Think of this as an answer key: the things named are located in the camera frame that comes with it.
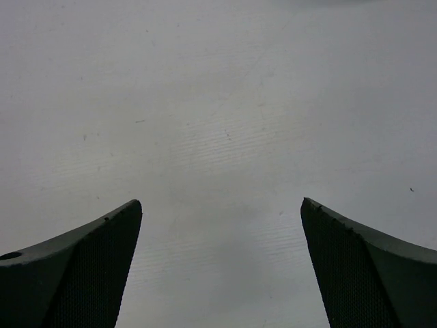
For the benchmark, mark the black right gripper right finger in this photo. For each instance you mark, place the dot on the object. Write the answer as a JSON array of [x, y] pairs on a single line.
[[368, 278]]

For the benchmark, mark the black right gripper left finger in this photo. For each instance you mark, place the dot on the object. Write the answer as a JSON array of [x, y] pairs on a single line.
[[76, 279]]

